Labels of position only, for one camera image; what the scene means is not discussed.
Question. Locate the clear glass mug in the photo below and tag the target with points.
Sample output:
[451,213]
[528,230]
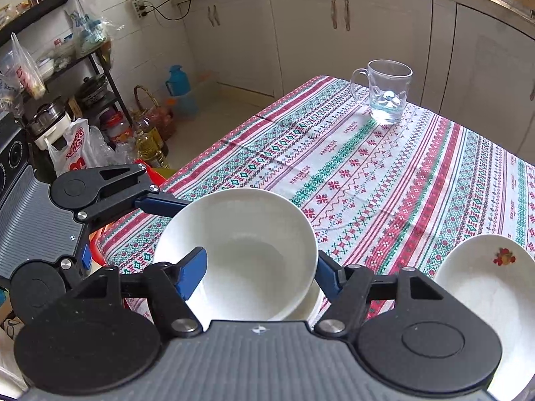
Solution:
[388,100]

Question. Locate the patterned woven tablecloth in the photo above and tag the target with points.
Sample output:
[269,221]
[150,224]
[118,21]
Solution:
[355,175]

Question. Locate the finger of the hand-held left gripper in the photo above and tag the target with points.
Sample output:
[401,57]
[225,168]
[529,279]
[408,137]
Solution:
[163,206]
[86,257]

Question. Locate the blue plastic water jug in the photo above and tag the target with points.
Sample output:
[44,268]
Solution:
[179,79]

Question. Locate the clear bag yellow contents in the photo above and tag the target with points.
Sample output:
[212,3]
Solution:
[23,75]

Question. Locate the dark cooking pot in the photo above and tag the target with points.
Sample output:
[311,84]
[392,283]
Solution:
[94,92]

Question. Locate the red and white plastic bag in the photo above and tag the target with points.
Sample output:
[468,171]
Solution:
[73,150]

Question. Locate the crumpled clear plastic bag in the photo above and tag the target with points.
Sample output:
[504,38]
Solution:
[104,150]

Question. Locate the steel pot with lid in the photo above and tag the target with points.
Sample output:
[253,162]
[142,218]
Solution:
[48,121]

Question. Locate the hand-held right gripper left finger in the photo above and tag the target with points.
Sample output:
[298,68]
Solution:
[190,273]

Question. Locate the red-lidded jar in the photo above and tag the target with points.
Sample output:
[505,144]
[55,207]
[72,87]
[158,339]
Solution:
[115,127]

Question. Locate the black metal shelf rack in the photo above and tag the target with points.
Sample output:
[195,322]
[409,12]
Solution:
[37,12]

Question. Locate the deep white fruit-print plate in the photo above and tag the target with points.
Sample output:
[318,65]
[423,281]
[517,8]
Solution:
[480,300]

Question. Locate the clear bag blue print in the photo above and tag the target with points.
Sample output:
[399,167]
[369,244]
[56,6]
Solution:
[87,29]

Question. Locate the wicker basket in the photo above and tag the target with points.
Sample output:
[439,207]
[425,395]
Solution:
[165,123]

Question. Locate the black countertop oven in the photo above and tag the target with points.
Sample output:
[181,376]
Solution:
[14,154]

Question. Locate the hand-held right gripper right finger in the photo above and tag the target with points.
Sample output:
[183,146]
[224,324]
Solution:
[330,277]

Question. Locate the white power socket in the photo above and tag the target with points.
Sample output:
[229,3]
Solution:
[139,8]

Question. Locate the cooking oil bottle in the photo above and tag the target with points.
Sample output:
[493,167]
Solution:
[150,150]

